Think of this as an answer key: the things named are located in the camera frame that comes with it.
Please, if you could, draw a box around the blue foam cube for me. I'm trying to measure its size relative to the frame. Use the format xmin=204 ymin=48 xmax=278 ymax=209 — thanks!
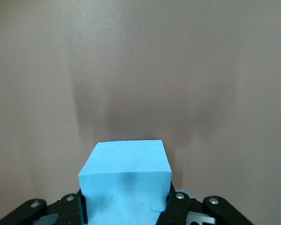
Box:
xmin=78 ymin=140 xmax=172 ymax=225

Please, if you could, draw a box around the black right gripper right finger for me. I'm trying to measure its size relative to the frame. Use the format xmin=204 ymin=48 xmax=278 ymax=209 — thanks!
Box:
xmin=155 ymin=188 xmax=252 ymax=225

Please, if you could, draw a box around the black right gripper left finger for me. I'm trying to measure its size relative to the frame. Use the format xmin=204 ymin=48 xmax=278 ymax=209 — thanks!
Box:
xmin=0 ymin=191 xmax=89 ymax=225

